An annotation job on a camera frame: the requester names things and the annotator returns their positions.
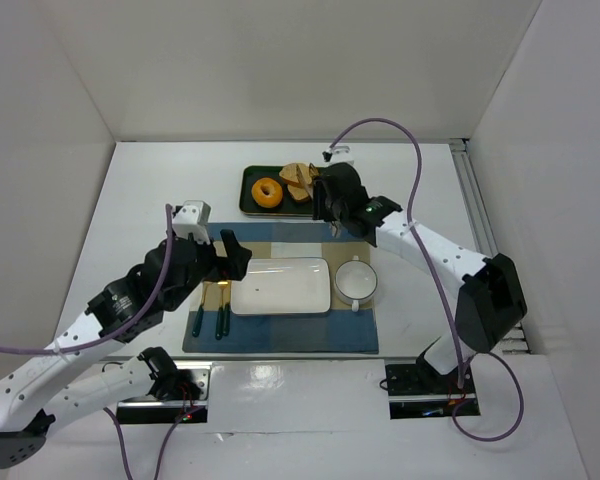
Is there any brown bread slice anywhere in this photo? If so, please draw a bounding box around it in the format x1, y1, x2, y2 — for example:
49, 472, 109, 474
287, 184, 313, 203
278, 162, 320, 188

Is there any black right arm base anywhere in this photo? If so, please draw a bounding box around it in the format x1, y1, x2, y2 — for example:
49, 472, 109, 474
378, 359, 481, 420

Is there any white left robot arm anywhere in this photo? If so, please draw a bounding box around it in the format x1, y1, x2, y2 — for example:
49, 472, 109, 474
0, 229, 252, 469

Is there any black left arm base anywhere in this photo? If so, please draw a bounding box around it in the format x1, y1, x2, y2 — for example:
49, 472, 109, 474
115, 361, 211, 425

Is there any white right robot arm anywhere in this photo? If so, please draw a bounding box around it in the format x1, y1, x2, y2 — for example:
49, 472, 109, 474
313, 163, 528, 379

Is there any white rectangular plate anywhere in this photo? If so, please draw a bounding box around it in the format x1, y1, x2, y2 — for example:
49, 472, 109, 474
230, 257, 331, 316

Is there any white soup cup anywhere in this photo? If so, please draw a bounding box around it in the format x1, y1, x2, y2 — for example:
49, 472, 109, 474
333, 256, 378, 312

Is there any orange bagel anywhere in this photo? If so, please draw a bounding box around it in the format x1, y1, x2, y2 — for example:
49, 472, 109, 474
251, 177, 284, 209

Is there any dark green serving tray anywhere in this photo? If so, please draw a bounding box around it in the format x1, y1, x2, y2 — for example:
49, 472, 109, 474
238, 165, 312, 219

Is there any blue beige checkered placemat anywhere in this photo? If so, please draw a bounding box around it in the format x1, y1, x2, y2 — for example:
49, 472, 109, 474
182, 222, 379, 355

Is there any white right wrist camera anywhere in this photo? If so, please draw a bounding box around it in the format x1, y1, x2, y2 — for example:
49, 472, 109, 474
322, 145, 354, 165

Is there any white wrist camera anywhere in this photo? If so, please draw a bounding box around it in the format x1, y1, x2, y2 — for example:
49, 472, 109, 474
172, 200, 212, 245
322, 145, 354, 165

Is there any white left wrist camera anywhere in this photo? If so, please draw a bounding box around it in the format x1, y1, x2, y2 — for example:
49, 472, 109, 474
172, 200, 212, 245

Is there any aluminium rail frame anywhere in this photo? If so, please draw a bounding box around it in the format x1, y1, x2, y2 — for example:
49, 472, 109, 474
449, 139, 531, 355

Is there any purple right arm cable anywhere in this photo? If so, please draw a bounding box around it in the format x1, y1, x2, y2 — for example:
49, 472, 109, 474
324, 117, 525, 442

